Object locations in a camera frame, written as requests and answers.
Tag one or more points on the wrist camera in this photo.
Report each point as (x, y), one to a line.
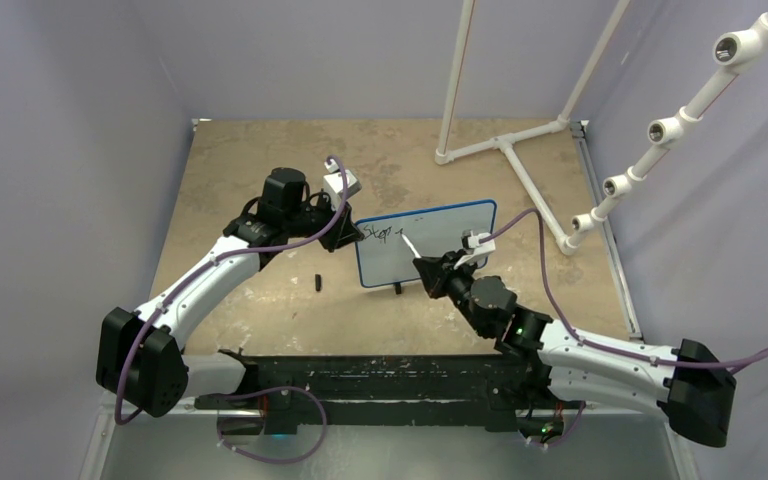
(341, 185)
(477, 246)

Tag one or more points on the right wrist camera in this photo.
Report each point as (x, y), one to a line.
(477, 246)

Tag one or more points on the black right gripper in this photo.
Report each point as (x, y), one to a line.
(437, 273)

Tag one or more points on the white marker pen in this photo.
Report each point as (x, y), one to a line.
(410, 246)

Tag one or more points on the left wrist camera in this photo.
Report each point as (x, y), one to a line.
(341, 185)

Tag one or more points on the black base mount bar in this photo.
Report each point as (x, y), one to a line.
(479, 390)

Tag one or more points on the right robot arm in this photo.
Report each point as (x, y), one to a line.
(687, 386)

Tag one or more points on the white PVC pipe with fittings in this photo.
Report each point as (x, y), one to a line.
(733, 53)

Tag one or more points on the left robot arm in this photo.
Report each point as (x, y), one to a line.
(141, 358)

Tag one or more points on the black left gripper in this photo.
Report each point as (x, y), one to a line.
(342, 232)

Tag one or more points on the blue framed whiteboard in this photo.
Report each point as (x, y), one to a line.
(384, 259)

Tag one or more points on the white PVC pipe frame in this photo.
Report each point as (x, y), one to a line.
(568, 244)

